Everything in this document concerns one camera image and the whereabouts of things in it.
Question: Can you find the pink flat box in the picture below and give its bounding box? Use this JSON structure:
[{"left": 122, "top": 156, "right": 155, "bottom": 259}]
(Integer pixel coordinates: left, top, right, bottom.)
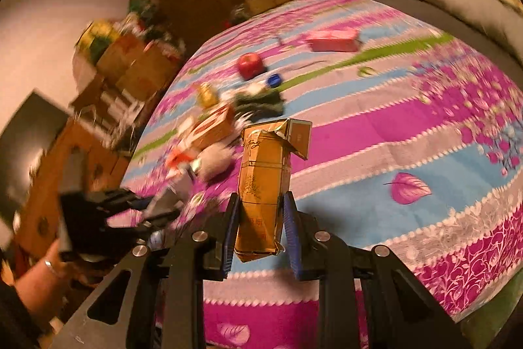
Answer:
[{"left": 306, "top": 30, "right": 363, "bottom": 54}]

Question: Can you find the brown cardboard carton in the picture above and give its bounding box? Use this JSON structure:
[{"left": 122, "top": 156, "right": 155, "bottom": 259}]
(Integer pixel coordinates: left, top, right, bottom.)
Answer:
[{"left": 234, "top": 118, "right": 313, "bottom": 264}]

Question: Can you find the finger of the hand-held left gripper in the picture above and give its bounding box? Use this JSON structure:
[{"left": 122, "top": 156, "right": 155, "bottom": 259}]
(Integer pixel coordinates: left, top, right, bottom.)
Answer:
[
  {"left": 93, "top": 187, "right": 153, "bottom": 213},
  {"left": 106, "top": 209, "right": 181, "bottom": 236}
]

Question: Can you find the low wooden cabinet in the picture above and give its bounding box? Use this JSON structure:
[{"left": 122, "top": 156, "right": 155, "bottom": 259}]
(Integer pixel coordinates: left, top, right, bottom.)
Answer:
[{"left": 14, "top": 116, "right": 133, "bottom": 262}]

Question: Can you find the dark green cloth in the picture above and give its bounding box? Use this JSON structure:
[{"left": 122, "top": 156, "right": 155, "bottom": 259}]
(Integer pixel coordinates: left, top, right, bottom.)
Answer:
[{"left": 234, "top": 89, "right": 286, "bottom": 119}]

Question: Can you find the stack of cardboard boxes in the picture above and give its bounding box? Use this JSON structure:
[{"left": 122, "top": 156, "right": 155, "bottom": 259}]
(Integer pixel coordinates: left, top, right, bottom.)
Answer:
[{"left": 96, "top": 36, "right": 182, "bottom": 101}]

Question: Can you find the person's left forearm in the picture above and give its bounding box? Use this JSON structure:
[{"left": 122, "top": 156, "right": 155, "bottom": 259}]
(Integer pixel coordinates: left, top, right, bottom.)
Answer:
[{"left": 0, "top": 238, "right": 82, "bottom": 349}]

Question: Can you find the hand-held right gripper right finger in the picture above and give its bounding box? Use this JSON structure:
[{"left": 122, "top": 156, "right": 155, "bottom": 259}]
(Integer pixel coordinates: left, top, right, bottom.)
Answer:
[{"left": 282, "top": 189, "right": 470, "bottom": 349}]

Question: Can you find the white tissue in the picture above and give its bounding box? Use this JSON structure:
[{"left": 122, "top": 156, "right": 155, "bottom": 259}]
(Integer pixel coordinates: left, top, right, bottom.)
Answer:
[{"left": 195, "top": 144, "right": 234, "bottom": 183}]

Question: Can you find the red apple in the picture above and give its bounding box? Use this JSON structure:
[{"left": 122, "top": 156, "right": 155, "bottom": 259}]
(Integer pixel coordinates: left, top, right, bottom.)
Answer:
[{"left": 237, "top": 53, "right": 266, "bottom": 80}]

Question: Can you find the orange and white box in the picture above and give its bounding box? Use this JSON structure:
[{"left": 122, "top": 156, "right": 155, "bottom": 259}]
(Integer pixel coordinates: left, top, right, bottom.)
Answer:
[{"left": 189, "top": 105, "right": 238, "bottom": 152}]

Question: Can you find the purple floral printed bedsheet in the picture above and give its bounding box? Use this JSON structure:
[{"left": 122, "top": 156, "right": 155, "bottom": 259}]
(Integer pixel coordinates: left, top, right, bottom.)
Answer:
[{"left": 120, "top": 0, "right": 523, "bottom": 349}]

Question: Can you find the dark flat screen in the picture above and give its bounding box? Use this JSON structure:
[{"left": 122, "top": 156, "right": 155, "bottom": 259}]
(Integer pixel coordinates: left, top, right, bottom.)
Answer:
[{"left": 0, "top": 91, "right": 71, "bottom": 223}]

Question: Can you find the grey packet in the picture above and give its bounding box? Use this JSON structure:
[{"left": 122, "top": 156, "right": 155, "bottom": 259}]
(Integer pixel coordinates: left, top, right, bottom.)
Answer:
[{"left": 143, "top": 169, "right": 196, "bottom": 219}]

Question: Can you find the orange and white wrapper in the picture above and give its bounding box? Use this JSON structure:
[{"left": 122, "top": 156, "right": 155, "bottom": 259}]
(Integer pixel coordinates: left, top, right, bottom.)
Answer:
[{"left": 168, "top": 148, "right": 197, "bottom": 170}]

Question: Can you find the yellow and green bag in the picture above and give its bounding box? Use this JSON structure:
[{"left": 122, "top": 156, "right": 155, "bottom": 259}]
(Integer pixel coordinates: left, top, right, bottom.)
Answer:
[{"left": 77, "top": 19, "right": 116, "bottom": 61}]

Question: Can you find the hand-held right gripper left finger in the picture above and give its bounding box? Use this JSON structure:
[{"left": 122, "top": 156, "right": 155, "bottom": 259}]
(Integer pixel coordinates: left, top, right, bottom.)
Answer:
[{"left": 49, "top": 191, "right": 242, "bottom": 349}]

